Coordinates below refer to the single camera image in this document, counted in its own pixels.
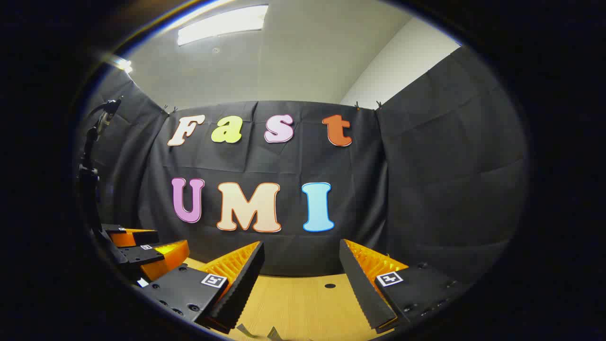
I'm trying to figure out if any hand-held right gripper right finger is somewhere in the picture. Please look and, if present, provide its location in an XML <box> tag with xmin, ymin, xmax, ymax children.
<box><xmin>339</xmin><ymin>239</ymin><xmax>470</xmax><ymax>331</ymax></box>

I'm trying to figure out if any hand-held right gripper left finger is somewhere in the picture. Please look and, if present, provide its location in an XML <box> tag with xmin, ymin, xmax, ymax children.
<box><xmin>141</xmin><ymin>241</ymin><xmax>266</xmax><ymax>334</ymax></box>

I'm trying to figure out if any black backdrop cloth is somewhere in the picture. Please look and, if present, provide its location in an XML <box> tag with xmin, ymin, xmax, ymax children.
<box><xmin>78</xmin><ymin>45</ymin><xmax>528</xmax><ymax>285</ymax></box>

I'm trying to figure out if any small ceiling light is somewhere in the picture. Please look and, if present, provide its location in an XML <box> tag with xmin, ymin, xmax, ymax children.
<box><xmin>110</xmin><ymin>55</ymin><xmax>134</xmax><ymax>74</ymax></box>

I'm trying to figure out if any long ceiling light panel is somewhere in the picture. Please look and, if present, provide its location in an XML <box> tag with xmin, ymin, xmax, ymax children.
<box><xmin>177</xmin><ymin>4</ymin><xmax>269</xmax><ymax>47</ymax></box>

